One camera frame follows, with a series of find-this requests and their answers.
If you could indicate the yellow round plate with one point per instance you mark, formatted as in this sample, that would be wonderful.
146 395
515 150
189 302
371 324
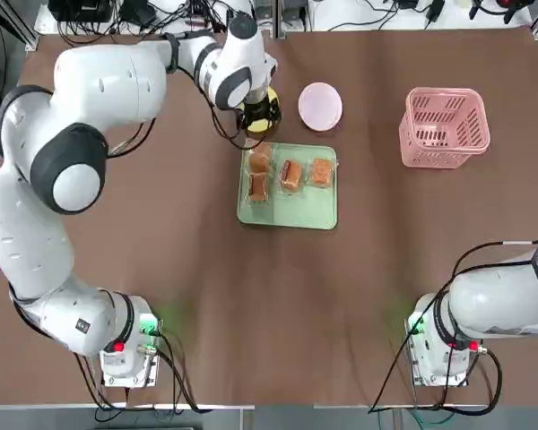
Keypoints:
259 126

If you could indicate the aluminium frame post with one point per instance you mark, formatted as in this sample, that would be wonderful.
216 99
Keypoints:
279 18

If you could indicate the black monitor stand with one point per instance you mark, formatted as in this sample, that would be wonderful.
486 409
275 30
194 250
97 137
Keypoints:
139 11

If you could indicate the black device box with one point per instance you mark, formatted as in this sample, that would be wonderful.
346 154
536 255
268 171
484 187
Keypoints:
83 9

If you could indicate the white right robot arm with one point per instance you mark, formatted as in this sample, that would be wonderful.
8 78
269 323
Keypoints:
497 309

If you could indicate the small pink slatted basket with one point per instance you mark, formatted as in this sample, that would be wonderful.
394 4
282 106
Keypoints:
444 159

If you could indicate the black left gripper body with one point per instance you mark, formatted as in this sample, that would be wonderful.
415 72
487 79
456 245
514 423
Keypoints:
257 109

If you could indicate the aluminium frame beam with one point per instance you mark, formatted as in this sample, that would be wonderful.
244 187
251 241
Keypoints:
22 31

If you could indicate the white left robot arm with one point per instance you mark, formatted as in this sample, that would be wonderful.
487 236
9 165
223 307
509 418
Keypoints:
107 80

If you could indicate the white round plate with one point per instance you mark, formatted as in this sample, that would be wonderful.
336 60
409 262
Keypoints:
320 107

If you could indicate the green rectangular tray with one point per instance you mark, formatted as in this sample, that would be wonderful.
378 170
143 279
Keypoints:
296 210

